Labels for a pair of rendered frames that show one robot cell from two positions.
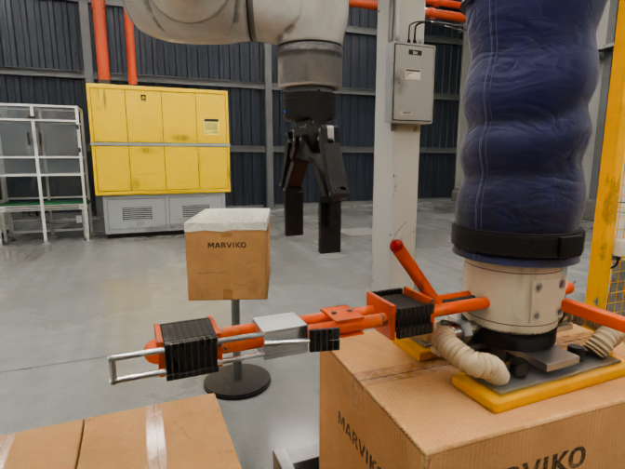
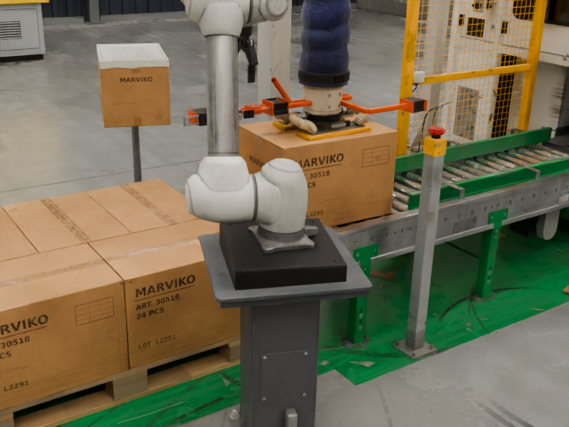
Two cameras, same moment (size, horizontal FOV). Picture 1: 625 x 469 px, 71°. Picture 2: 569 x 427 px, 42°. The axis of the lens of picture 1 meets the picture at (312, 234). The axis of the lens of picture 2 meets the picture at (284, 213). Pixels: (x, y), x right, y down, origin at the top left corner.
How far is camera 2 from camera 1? 242 cm
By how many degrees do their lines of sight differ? 16
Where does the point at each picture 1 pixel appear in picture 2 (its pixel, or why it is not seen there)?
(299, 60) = not seen: hidden behind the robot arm
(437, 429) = (288, 144)
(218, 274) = (129, 104)
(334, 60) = not seen: hidden behind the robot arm
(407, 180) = (283, 28)
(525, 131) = (321, 34)
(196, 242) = (110, 77)
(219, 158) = not seen: outside the picture
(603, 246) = (406, 76)
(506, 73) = (314, 11)
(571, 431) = (337, 146)
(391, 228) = (271, 65)
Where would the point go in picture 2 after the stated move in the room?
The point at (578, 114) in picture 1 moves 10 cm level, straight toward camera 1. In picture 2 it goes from (340, 28) to (334, 30)
